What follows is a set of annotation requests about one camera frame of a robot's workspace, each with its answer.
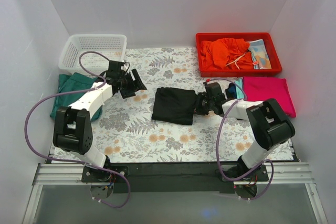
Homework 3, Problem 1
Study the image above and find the aluminium mounting rail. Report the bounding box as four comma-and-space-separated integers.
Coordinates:
23, 161, 328, 223

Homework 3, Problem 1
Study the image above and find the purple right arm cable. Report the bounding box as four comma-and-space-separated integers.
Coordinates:
204, 78, 275, 200

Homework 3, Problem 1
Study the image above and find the teal green folded shirt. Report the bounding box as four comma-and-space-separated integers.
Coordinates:
49, 71, 105, 122

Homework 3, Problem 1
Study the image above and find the navy blue folded shirt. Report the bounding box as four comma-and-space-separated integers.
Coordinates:
225, 83, 237, 99

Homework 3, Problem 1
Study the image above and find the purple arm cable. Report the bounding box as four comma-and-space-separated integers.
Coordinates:
24, 51, 131, 208
204, 78, 275, 200

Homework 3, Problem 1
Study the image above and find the black t shirt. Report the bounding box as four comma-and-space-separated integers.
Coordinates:
152, 87, 197, 125

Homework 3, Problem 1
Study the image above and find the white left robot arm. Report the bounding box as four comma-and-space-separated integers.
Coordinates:
53, 61, 146, 182

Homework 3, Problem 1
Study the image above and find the orange crumpled shirt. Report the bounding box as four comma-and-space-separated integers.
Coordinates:
198, 38, 254, 71

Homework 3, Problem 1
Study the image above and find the floral patterned table mat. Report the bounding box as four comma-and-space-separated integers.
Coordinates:
51, 47, 294, 164

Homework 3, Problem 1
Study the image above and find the patterned pastel cloth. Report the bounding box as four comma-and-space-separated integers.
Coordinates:
248, 39, 271, 70

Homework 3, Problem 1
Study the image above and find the red plastic bin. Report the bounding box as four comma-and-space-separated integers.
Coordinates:
196, 32, 282, 78

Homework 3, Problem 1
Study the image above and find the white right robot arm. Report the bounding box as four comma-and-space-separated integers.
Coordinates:
195, 80, 295, 181

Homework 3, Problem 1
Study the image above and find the white plastic basket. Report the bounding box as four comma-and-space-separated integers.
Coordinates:
58, 34, 127, 75

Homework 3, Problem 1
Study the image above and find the turquoise folded shirt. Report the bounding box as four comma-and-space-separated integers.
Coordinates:
234, 78, 245, 100

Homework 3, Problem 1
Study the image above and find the magenta folded shirt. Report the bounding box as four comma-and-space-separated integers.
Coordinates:
243, 77, 297, 118

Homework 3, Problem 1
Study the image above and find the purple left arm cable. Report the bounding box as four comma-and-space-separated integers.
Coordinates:
24, 51, 131, 208

